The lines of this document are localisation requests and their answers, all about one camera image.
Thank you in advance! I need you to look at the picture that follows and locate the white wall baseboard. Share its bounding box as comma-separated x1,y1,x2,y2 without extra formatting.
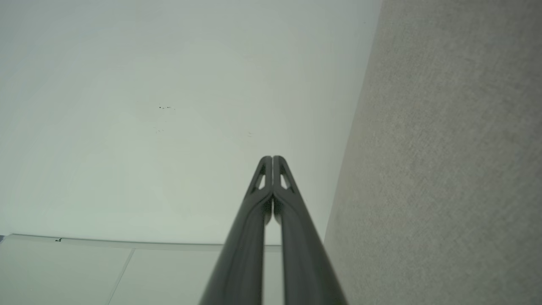
0,234,282,251

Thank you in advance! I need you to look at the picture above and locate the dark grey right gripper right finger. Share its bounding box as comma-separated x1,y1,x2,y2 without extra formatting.
274,155,348,305

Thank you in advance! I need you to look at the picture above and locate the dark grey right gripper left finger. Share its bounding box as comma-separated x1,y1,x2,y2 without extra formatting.
199,156,274,305

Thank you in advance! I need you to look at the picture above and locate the grey fabric sofa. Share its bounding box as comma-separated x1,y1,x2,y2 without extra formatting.
324,0,542,305

